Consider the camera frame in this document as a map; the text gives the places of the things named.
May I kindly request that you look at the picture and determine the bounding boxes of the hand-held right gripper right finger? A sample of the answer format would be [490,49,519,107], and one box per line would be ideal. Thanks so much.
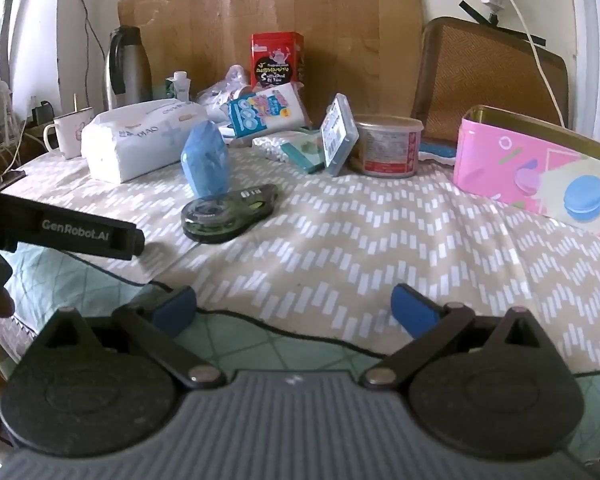
[362,284,563,388]

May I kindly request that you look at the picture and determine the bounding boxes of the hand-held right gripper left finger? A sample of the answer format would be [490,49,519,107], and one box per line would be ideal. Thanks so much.
[27,286,226,388]

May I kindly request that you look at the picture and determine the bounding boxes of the white tissue pack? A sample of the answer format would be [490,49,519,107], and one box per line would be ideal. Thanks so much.
[81,99,212,183]

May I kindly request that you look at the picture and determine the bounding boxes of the blue soft pack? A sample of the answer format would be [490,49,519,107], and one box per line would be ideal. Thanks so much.
[181,121,229,198]

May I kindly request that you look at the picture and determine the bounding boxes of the beige patterned tablecloth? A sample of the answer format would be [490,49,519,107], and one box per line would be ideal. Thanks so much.
[0,150,600,376]

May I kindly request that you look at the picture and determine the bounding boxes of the green black tape dispenser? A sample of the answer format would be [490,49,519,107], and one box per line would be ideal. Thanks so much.
[181,184,279,244]

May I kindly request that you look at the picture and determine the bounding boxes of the white enamel mug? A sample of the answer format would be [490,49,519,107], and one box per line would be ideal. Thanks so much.
[43,107,95,160]

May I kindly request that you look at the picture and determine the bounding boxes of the green checkered sheet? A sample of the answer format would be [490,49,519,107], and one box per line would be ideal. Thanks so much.
[2,247,600,461]

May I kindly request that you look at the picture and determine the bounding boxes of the blue textured mat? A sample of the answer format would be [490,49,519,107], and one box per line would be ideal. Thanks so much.
[419,141,458,162]

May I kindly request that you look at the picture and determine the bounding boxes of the green white milk carton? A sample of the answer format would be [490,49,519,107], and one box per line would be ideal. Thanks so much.
[166,71,193,102]

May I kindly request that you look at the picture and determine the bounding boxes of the round plastic tub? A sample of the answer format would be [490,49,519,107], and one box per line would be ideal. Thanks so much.
[350,115,424,178]

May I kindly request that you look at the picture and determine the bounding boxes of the pack of toothpicks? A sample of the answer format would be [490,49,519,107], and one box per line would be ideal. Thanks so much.
[252,130,321,162]

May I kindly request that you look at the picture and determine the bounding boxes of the stainless steel thermos jug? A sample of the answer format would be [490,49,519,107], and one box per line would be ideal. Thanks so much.
[107,25,153,111]

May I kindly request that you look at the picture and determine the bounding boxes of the plastic-wrapped paper cups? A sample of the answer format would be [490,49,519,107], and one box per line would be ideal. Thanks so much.
[197,65,253,122]

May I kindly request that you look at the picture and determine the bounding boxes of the pink macaron tin box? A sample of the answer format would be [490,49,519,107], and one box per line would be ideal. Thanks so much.
[453,105,600,246]

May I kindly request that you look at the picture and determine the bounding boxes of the blue white snack packet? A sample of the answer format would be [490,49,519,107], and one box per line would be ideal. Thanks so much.
[227,83,308,138]

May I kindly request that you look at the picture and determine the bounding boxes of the teal small box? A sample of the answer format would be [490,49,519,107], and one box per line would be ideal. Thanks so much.
[280,140,328,175]

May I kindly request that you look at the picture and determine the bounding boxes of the clear plastic labelled box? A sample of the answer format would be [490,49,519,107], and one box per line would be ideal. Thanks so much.
[320,93,359,177]

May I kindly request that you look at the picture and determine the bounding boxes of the red snack box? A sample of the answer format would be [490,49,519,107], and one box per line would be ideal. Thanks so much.
[251,32,305,92]

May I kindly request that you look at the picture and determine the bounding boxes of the brown wicker chair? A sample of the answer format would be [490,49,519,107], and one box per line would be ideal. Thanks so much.
[412,16,569,143]

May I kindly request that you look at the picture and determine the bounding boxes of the wooden board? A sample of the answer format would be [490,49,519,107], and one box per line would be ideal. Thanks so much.
[117,0,423,128]

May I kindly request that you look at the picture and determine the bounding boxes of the black tape strips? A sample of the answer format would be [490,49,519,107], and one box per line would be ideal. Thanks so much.
[457,0,547,47]

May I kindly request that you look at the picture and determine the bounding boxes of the black cable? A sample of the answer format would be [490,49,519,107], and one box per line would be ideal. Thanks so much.
[77,0,107,63]

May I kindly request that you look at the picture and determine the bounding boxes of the white cable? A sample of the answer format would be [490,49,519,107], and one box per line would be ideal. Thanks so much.
[500,0,567,127]

